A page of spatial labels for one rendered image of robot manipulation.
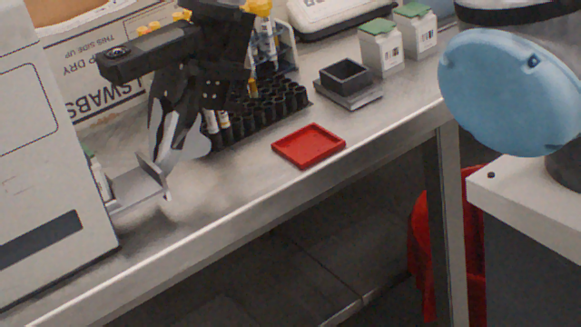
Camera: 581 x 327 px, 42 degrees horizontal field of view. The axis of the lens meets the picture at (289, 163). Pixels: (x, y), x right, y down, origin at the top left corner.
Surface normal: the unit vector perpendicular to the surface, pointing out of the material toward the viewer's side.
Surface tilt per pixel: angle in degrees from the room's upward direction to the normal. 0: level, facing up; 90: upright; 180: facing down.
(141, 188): 0
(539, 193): 4
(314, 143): 0
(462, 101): 96
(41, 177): 90
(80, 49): 97
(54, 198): 90
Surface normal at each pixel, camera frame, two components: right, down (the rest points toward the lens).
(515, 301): -0.81, 0.44
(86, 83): 0.55, 0.38
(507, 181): -0.22, -0.84
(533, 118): -0.68, 0.59
